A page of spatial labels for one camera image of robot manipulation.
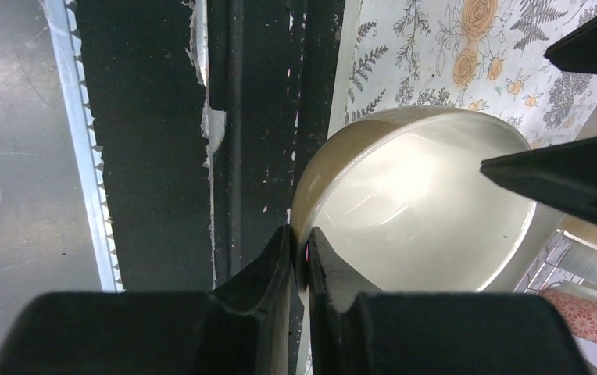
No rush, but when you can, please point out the light blue cable duct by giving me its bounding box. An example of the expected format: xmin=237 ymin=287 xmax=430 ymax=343
xmin=39 ymin=0 xmax=124 ymax=292

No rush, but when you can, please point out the red floral patterned cup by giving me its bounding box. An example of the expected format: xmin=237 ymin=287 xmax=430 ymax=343
xmin=539 ymin=287 xmax=597 ymax=344

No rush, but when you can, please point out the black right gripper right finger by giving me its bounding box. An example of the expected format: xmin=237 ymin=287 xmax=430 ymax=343
xmin=306 ymin=228 xmax=589 ymax=374

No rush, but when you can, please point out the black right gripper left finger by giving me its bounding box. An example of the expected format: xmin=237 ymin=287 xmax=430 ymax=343
xmin=0 ymin=226 xmax=293 ymax=374

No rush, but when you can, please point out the patterned beige ceramic bowl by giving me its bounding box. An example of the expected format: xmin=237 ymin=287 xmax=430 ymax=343
xmin=559 ymin=216 xmax=597 ymax=251

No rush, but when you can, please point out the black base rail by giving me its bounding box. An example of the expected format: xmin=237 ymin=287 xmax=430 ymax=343
xmin=73 ymin=0 xmax=349 ymax=375

